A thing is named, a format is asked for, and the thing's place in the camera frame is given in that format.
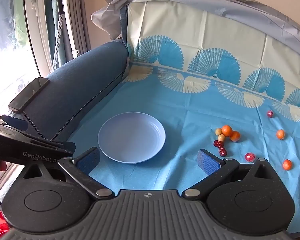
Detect white braided hose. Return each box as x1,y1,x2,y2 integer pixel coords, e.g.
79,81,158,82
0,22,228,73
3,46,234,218
52,14,65,72

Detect light blue plate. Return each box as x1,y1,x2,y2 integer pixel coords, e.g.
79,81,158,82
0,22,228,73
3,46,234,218
98,112,166,164

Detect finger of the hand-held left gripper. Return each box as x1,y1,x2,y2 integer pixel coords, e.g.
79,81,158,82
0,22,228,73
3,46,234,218
0,114,28,132

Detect white window frame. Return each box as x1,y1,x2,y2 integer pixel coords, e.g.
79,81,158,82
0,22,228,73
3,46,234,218
22,0,53,78

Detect dark green curtain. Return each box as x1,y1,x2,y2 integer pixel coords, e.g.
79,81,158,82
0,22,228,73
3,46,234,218
44,0,91,66

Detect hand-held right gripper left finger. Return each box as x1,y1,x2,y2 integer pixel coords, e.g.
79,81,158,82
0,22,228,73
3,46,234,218
22,147,115,200

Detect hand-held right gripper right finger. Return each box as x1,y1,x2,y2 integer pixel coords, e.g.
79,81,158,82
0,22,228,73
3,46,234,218
182,149,277,200

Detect blue printed tablecloth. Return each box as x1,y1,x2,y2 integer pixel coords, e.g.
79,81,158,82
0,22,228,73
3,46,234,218
66,0,300,236

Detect black coiled cable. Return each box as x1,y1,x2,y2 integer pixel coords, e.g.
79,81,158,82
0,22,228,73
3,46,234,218
22,111,48,141

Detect black smartphone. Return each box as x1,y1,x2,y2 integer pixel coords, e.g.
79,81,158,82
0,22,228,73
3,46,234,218
8,77,50,113

